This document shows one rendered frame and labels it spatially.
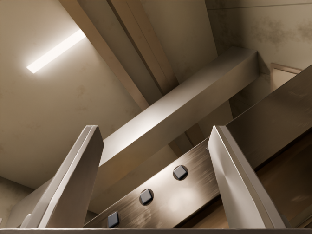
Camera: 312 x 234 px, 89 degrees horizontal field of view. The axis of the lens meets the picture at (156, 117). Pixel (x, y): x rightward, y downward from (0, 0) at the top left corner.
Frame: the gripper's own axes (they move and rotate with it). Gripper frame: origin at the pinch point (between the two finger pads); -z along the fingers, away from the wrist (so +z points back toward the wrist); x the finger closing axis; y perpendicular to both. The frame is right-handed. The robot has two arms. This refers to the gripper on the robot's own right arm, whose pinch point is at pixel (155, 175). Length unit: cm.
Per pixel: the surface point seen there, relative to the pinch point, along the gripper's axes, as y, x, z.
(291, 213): 39, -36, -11
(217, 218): 50, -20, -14
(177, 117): 181, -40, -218
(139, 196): 60, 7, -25
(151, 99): 208, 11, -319
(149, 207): 58, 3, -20
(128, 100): 198, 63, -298
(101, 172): 252, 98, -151
